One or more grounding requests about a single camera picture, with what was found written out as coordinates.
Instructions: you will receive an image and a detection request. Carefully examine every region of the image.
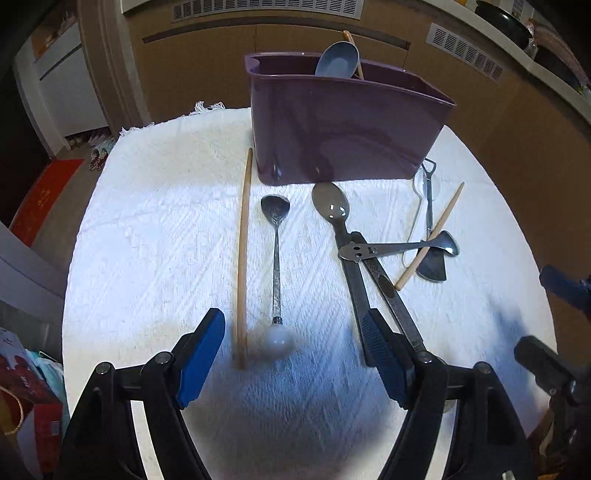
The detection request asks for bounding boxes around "red floor mat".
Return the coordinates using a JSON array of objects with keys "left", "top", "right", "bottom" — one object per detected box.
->
[{"left": 9, "top": 159, "right": 83, "bottom": 247}]

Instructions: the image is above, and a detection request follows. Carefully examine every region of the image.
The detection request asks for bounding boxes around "white plastic spoon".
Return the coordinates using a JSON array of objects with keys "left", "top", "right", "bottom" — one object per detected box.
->
[{"left": 402, "top": 164, "right": 441, "bottom": 268}]

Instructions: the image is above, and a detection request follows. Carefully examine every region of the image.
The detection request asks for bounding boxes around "black pot on counter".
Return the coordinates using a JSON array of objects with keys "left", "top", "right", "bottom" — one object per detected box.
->
[{"left": 475, "top": 0, "right": 533, "bottom": 50}]

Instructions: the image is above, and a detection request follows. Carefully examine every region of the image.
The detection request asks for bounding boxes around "white textured table cloth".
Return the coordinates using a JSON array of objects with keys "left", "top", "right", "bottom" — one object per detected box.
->
[{"left": 62, "top": 109, "right": 555, "bottom": 479}]

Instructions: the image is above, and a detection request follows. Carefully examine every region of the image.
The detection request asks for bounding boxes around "red snack package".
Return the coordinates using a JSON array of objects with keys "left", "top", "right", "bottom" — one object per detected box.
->
[{"left": 1, "top": 329, "right": 63, "bottom": 479}]

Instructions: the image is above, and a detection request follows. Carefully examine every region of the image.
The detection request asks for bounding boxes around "metal spoon white ball handle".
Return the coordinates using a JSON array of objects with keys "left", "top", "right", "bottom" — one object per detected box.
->
[{"left": 260, "top": 195, "right": 294, "bottom": 360}]

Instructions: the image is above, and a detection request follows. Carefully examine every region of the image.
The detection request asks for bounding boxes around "short wooden chopstick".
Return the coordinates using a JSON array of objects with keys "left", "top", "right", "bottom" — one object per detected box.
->
[{"left": 393, "top": 181, "right": 466, "bottom": 292}]

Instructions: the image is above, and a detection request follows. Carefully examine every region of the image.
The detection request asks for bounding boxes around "long wooden chopstick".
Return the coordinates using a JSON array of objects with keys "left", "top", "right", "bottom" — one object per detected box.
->
[{"left": 236, "top": 148, "right": 253, "bottom": 370}]

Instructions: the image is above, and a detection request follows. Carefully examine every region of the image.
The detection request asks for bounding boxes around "purple plastic utensil caddy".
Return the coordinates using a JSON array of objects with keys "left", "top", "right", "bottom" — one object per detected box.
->
[{"left": 245, "top": 52, "right": 456, "bottom": 186}]

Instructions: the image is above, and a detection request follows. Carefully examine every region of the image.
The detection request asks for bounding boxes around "blue plastic spoon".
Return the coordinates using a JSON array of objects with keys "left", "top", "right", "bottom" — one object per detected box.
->
[{"left": 315, "top": 41, "right": 356, "bottom": 79}]

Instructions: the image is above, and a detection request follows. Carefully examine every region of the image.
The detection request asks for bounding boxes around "black handled spoon upright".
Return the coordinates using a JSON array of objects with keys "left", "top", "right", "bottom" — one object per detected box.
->
[{"left": 310, "top": 181, "right": 378, "bottom": 368}]

